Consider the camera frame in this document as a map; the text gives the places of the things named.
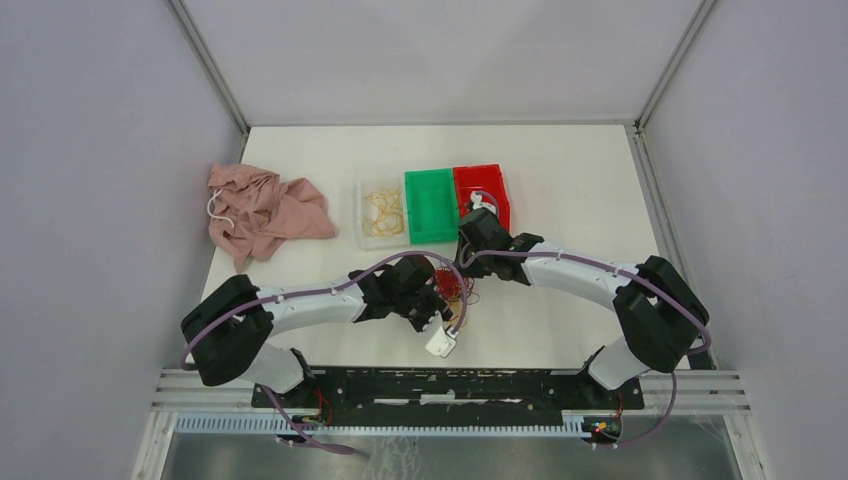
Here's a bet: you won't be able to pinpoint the white cord on cloth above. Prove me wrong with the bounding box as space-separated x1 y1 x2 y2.
207 188 237 233

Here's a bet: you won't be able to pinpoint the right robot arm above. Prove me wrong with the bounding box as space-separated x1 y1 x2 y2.
454 208 711 408

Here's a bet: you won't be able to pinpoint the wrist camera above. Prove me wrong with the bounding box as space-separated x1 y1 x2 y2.
424 324 458 359
468 190 499 215

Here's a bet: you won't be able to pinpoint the yellow cables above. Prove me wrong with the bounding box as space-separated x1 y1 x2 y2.
360 190 468 333

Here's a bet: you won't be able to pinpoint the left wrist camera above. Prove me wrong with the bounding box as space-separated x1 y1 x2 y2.
424 324 458 359

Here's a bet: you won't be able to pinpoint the green plastic bin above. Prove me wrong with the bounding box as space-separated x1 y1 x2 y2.
404 168 459 245

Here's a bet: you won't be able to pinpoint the red plastic bin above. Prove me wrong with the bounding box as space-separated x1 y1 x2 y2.
452 164 511 230

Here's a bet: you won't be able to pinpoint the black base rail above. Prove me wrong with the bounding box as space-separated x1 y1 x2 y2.
278 365 645 427

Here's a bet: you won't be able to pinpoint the pink cloth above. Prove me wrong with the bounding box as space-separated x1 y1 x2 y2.
206 164 337 273

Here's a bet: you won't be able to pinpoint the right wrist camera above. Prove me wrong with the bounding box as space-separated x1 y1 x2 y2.
468 190 499 215

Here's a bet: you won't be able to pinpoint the clear plastic bin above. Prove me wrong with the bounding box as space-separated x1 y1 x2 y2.
353 175 410 250

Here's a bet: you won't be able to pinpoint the red cables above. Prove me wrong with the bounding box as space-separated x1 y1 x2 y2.
431 268 475 309

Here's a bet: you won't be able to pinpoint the purple cables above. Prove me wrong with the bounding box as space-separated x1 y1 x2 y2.
457 274 481 309

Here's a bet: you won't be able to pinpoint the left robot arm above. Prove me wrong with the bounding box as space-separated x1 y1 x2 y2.
180 251 457 407

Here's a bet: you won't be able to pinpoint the white comb cable duct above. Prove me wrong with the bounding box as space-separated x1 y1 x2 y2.
174 413 590 439

